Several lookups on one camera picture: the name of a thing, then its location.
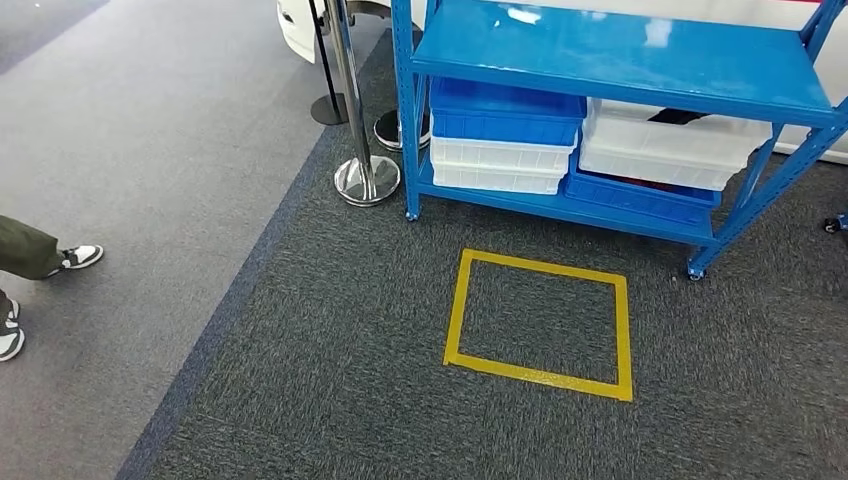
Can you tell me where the black barrier stanchion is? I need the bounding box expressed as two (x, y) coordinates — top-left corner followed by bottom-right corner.
(307, 0), (350, 127)

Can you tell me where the white car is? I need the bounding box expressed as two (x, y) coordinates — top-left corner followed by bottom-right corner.
(276, 0), (848, 167)

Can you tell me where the black white sneaker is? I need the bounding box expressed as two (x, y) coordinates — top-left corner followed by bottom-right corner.
(0, 298), (26, 364)
(44, 244), (106, 280)

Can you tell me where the black plastic part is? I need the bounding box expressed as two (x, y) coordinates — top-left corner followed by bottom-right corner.
(645, 107), (711, 127)

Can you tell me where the white plastic bin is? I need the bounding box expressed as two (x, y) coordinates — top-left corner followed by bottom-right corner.
(429, 132), (579, 175)
(431, 160), (569, 197)
(578, 97), (774, 193)

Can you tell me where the person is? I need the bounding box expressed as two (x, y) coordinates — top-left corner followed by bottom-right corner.
(0, 215), (106, 364)

